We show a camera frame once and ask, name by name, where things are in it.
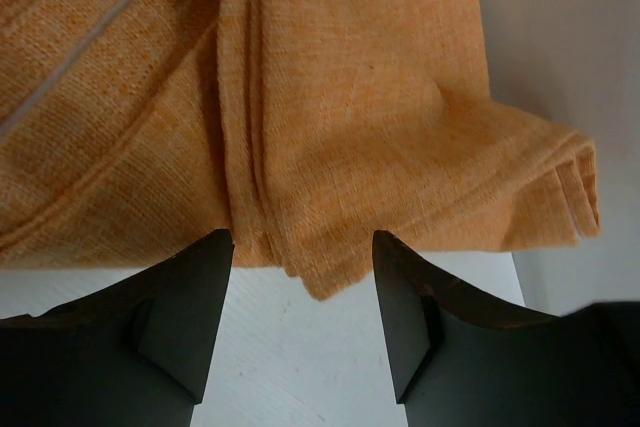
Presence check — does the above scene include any orange cloth placemat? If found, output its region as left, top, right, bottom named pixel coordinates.
left=1, top=0, right=600, bottom=299

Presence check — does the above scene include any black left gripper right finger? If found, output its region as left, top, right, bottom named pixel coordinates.
left=372, top=231, right=639, bottom=426

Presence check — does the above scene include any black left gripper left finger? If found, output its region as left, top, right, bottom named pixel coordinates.
left=1, top=229, right=234, bottom=426

